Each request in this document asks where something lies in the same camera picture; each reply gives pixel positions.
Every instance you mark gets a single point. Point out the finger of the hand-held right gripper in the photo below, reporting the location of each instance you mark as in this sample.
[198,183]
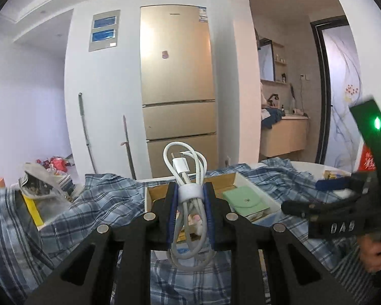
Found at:
[298,208]
[330,184]

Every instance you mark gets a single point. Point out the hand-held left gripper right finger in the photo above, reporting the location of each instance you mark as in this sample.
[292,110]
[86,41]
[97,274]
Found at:
[211,225]

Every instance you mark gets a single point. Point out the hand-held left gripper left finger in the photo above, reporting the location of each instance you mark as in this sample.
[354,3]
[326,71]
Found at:
[169,225]

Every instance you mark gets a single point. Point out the green snap pouch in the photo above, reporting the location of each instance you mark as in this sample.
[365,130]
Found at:
[243,198]

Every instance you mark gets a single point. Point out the cardboard box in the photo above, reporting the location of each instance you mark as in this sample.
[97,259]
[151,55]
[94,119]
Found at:
[235,178]

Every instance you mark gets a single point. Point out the small pink soft item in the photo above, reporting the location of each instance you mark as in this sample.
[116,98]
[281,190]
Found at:
[197,224]

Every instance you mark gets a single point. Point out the person's right hand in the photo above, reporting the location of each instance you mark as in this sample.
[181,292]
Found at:
[373,255]

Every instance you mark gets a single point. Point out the red printed box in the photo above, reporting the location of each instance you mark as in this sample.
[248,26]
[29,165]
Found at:
[367,159]

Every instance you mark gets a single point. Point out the beige vanity cabinet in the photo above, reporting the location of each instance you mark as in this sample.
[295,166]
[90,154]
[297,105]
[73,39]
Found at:
[285,136]

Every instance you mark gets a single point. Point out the blue plaid blanket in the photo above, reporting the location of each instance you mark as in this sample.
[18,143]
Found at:
[98,203]

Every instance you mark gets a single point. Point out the blue cloth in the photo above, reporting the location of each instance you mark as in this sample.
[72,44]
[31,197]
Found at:
[271,117]

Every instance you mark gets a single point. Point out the flower patterned glass door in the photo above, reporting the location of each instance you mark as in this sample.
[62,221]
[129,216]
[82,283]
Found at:
[343,85]

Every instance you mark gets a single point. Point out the black faucet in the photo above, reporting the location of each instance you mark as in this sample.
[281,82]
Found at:
[274,99]

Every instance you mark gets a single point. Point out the grey mop pole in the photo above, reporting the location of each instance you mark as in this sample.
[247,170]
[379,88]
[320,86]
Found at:
[86,133]

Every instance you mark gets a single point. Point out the pile of red items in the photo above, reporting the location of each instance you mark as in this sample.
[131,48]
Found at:
[55,163]

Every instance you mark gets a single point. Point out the grey crumpled bag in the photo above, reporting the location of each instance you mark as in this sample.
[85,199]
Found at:
[47,181]

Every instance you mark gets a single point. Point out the yellow box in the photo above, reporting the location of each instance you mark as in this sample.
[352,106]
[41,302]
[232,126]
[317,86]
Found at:
[33,211]

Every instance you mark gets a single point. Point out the bathroom mirror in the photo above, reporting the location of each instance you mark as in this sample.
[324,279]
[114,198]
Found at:
[267,60]

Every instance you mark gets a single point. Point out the gold refrigerator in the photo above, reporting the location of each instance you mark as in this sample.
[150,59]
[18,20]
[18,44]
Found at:
[177,85]

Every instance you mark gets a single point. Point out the fridge energy label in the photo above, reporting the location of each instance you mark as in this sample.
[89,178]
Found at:
[202,14]

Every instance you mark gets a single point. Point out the wall shelf niche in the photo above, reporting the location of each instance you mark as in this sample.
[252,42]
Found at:
[280,63]

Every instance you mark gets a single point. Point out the wall electrical panel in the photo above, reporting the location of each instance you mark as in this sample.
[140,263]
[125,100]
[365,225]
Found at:
[104,31]

